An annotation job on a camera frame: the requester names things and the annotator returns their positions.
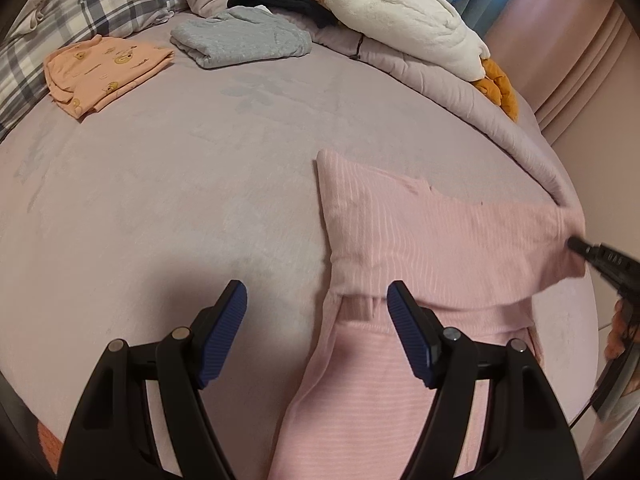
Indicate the orange rug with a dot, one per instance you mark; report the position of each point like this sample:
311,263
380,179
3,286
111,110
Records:
47,440

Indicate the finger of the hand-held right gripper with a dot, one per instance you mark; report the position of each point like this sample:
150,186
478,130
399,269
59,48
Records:
582,247

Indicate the mauve grey duvet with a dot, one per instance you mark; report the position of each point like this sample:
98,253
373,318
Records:
450,90

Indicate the person's right hand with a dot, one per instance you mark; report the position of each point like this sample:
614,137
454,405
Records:
620,332

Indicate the folded orange printed garment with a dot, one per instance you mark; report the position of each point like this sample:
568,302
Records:
100,70

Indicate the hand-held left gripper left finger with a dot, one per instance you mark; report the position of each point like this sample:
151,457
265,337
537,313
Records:
222,340

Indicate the bed with mauve sheet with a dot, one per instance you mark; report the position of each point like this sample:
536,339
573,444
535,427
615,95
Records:
175,185

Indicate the white goose plush toy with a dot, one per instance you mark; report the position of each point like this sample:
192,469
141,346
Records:
400,10

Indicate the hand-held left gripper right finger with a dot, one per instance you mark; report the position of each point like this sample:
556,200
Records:
412,340

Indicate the pink curtain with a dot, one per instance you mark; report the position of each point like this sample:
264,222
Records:
575,60

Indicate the pink striped sweater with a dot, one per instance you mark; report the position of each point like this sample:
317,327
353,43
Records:
400,240

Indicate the plaid pillow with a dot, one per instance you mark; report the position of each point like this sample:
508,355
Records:
90,0

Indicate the folded grey-blue garment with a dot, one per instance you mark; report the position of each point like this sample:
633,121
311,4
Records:
240,37

